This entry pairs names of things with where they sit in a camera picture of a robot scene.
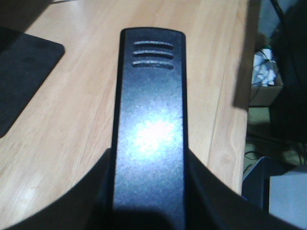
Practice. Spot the black monitor stand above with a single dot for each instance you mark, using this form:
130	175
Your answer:
25	63

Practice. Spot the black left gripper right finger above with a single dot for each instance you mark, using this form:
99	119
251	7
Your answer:
212	205

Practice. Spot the cardboard box with clutter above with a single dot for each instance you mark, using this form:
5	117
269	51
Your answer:
266	82

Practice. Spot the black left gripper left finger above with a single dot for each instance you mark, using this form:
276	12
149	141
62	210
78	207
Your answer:
73	209

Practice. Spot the wooden desk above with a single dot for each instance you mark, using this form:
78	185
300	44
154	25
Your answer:
67	125

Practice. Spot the black stapler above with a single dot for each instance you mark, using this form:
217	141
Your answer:
150	130

